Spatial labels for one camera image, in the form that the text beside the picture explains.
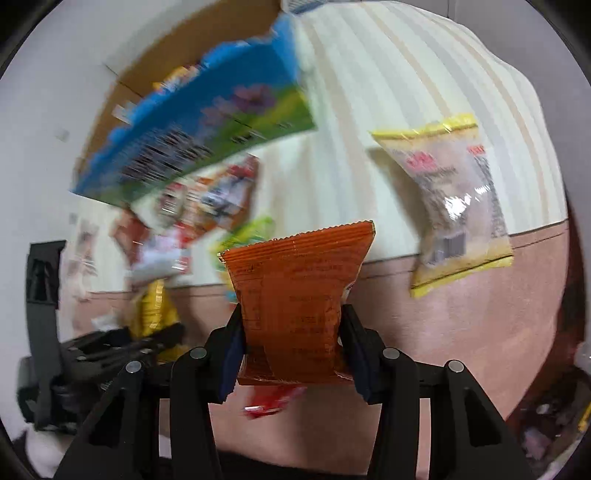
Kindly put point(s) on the green snack packet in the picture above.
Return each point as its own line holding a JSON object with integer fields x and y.
{"x": 244, "y": 235}

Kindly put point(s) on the blue green printed cardboard box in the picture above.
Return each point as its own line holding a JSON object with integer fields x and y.
{"x": 184, "y": 134}

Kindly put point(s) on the orange snack packet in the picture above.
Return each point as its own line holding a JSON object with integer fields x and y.
{"x": 291, "y": 300}

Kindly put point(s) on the striped blanket with pink border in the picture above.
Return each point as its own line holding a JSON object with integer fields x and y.
{"x": 392, "y": 92}

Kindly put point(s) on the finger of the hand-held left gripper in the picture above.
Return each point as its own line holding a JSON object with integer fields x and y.
{"x": 120, "y": 344}

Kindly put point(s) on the yellow snack packet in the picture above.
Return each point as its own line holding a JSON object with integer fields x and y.
{"x": 154, "y": 309}

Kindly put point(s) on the cat wall sticker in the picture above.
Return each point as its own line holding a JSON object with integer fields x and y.
{"x": 85, "y": 254}

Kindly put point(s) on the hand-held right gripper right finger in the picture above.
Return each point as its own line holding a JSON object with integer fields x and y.
{"x": 363, "y": 371}

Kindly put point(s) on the red white snack packet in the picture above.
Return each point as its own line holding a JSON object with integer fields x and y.
{"x": 154, "y": 249}

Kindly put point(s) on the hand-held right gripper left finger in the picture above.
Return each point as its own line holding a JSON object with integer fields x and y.
{"x": 232, "y": 364}

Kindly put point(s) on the yellow-edged clear snack packet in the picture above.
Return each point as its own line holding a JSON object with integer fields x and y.
{"x": 455, "y": 203}

